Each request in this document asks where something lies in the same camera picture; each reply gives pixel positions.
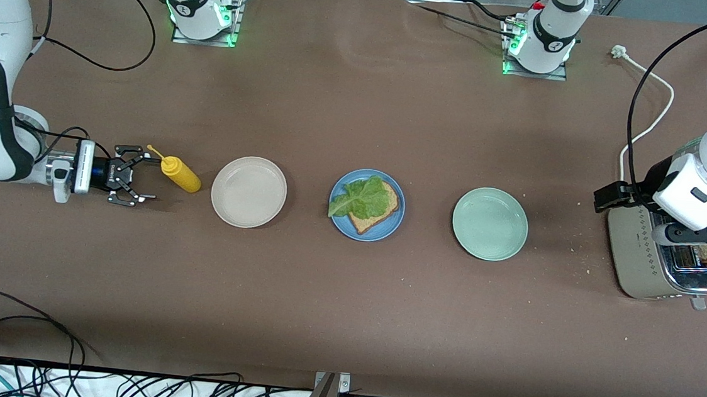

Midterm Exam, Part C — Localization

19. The thin black cable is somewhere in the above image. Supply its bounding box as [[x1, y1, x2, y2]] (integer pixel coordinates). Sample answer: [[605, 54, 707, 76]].
[[398, 0, 524, 41]]

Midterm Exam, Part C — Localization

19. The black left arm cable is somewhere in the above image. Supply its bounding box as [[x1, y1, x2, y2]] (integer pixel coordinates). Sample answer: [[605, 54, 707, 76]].
[[620, 3, 707, 218]]

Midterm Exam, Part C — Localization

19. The yellow squeeze bottle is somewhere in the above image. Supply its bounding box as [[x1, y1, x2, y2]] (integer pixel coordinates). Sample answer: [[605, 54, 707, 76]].
[[143, 144, 204, 194]]

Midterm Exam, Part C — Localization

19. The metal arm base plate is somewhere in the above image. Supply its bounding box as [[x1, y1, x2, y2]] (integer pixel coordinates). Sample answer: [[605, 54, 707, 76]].
[[172, 0, 247, 49], [501, 14, 574, 82]]

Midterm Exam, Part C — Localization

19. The beige chrome toaster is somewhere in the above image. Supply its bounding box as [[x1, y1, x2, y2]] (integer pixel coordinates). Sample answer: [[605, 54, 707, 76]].
[[601, 203, 707, 311]]

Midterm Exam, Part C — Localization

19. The green plate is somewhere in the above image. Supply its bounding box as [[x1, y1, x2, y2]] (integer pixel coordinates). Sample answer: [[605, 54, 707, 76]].
[[448, 184, 532, 264]]

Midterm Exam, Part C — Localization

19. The green lettuce leaf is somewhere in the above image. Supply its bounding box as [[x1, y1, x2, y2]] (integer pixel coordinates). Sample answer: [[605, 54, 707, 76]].
[[328, 172, 392, 223]]

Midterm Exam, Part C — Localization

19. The white toaster power cable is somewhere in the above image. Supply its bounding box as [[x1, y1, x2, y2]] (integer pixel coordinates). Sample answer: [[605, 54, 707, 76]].
[[601, 45, 679, 186]]

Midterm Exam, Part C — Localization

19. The blue plate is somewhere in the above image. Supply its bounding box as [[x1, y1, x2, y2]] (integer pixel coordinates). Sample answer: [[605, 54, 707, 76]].
[[326, 166, 409, 245]]

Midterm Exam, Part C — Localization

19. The cream white plate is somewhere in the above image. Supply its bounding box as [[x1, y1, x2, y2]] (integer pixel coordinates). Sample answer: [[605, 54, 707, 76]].
[[208, 153, 290, 232]]

